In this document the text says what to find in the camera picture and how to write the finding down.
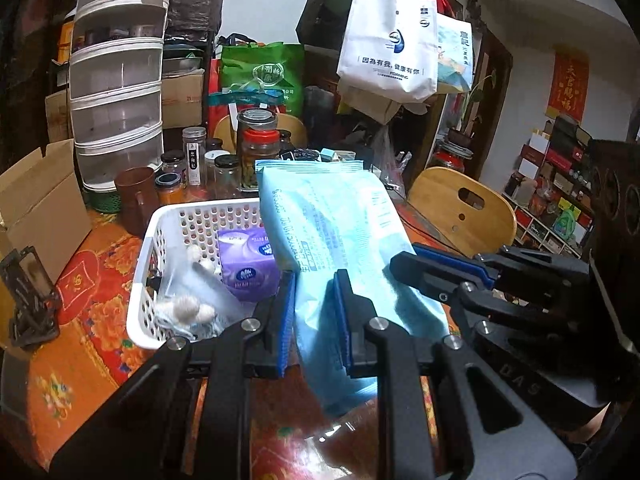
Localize small black-lid jar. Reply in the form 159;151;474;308
161;150;187;176

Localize open cardboard box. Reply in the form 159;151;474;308
0;139;93;281

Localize stacked cardboard boxes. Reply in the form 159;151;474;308
45;20;76;143

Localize blue printed tote bag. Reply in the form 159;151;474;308
436;12;475;93

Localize large red-filled glass jar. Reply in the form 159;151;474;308
432;142;476;173

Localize red wall poster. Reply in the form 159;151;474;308
546;51;590;122

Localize green tote bag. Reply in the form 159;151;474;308
220;35;306;116

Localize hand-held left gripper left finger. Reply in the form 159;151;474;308
50;270;298;480

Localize black hanging bag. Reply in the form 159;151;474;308
296;0;361;53

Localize white plastic basket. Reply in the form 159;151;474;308
126;199;281;352

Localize translucent pink plastic bag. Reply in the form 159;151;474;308
150;255;256;341

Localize brown cardboard box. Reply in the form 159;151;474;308
161;71;206;128

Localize hanging clear plastic bag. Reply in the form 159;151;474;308
372;125;406;198

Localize wooden chair with handle hole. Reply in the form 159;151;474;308
407;166;517;256

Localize shelf of boxes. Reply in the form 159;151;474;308
502;115;596;256

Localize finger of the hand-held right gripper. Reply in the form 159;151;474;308
414;241;592;291
389;252;613;413

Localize brown paper bag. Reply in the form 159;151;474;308
340;82;436;126

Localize potted plant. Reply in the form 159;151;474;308
445;72;496;147

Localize purple tissue pack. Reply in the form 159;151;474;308
217;227;281;302

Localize clear bottle with black label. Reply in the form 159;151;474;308
182;127;207;188

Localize black metal frame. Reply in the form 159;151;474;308
0;246;62;348

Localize empty black-lid glass jar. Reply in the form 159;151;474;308
214;155;242;200

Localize brown plastic cup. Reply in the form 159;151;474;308
114;166;157;236

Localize white tote bag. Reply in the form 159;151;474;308
336;0;440;103

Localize plain wooden chair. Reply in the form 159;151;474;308
214;112;308;153

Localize red gift bag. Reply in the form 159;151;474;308
209;57;223;121

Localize glass pickle jar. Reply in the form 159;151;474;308
236;109;282;192

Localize orange-filled jar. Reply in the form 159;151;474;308
155;172;182;206

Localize orange floral tablecloth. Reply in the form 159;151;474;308
0;205;501;480

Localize light blue wipes pack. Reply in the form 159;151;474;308
255;159;451;416

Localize stacked clear plastic drawers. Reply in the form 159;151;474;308
69;0;177;211

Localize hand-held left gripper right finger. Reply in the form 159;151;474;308
334;269;576;480

